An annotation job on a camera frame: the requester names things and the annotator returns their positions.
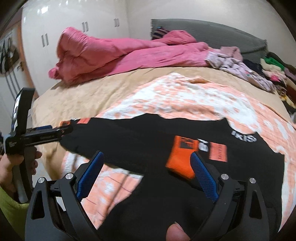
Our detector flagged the white wardrobe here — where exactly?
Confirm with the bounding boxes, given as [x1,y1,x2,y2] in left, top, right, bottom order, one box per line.
[22,1,130,95]

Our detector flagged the stack of folded clothes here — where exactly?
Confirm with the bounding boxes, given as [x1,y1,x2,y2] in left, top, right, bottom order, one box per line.
[242,52,296,114]

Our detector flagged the striped dark garment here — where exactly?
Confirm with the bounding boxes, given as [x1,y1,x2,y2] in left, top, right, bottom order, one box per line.
[152,27,170,40]

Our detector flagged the beige bed sheet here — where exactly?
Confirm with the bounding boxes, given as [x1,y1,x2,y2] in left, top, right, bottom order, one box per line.
[31,66,292,174]

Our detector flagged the black sweater orange cuffs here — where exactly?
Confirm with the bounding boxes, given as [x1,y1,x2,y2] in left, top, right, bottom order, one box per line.
[60,114,284,240]

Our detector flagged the left hand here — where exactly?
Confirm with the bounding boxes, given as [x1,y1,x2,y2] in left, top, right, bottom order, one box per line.
[0,150,43,197]

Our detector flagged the lilac crumpled garment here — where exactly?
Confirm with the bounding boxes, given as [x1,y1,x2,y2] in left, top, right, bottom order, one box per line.
[205,46,275,93]

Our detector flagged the pink quilt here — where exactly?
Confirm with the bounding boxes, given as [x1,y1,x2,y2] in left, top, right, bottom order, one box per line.
[48,27,210,85]

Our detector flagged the grey headboard cover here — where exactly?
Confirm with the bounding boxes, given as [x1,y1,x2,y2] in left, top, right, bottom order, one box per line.
[151,19,268,63]

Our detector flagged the right hand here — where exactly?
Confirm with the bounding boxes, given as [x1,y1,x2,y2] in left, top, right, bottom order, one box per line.
[166,222,190,241]

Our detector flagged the peach white patterned blanket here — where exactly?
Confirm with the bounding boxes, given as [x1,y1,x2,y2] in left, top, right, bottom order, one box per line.
[62,72,296,232]

